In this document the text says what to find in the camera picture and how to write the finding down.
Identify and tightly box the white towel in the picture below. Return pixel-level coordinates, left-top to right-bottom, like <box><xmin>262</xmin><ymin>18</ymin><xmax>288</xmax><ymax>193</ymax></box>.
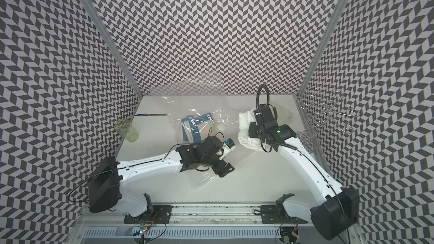
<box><xmin>238</xmin><ymin>108</ymin><xmax>265</xmax><ymax>153</ymax></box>

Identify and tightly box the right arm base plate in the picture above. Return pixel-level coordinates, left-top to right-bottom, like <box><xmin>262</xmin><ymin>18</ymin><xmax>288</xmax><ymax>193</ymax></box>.
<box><xmin>253</xmin><ymin>205</ymin><xmax>308</xmax><ymax>224</ymax></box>

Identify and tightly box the blue and cream towel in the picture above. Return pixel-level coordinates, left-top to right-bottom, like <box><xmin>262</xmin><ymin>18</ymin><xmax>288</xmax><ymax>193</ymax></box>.
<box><xmin>181</xmin><ymin>114</ymin><xmax>215</xmax><ymax>143</ymax></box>

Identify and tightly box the aluminium frame rail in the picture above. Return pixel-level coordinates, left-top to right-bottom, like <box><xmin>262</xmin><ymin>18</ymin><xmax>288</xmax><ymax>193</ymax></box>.
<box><xmin>72</xmin><ymin>202</ymin><xmax>360</xmax><ymax>228</ymax></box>

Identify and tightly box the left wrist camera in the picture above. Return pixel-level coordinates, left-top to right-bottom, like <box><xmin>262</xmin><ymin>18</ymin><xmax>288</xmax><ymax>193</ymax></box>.
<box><xmin>219</xmin><ymin>138</ymin><xmax>236</xmax><ymax>160</ymax></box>

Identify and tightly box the white vacuum bag valve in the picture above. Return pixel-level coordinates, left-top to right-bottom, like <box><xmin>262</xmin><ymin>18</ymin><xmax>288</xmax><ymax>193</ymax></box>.
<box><xmin>217</xmin><ymin>124</ymin><xmax>226</xmax><ymax>132</ymax></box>

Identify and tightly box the pale green folded cloth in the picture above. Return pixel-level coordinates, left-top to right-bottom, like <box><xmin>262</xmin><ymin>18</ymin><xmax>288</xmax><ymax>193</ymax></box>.
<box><xmin>270</xmin><ymin>101</ymin><xmax>293</xmax><ymax>125</ymax></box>

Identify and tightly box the clear plastic vacuum bag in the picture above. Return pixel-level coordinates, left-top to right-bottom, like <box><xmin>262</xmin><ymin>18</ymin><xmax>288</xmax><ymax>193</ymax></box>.
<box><xmin>149</xmin><ymin>81</ymin><xmax>250</xmax><ymax>189</ymax></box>

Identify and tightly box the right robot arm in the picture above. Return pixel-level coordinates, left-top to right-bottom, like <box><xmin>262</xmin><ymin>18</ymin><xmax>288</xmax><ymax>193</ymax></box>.
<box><xmin>249</xmin><ymin>104</ymin><xmax>360</xmax><ymax>241</ymax></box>

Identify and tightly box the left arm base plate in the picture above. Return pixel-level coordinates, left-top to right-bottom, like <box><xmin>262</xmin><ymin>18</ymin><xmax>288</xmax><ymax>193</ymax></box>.
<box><xmin>123</xmin><ymin>204</ymin><xmax>174</xmax><ymax>224</ymax></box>

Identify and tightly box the purple toothbrush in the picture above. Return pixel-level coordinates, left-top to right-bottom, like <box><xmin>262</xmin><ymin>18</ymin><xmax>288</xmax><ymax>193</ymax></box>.
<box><xmin>134</xmin><ymin>113</ymin><xmax>168</xmax><ymax>117</ymax></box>

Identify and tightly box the green plastic cup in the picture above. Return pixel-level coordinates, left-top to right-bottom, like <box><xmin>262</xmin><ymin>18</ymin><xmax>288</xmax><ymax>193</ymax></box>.
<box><xmin>114</xmin><ymin>119</ymin><xmax>139</xmax><ymax>142</ymax></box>

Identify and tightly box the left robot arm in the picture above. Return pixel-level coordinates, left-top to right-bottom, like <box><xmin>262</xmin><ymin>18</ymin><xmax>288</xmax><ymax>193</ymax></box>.
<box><xmin>88</xmin><ymin>136</ymin><xmax>236</xmax><ymax>217</ymax></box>

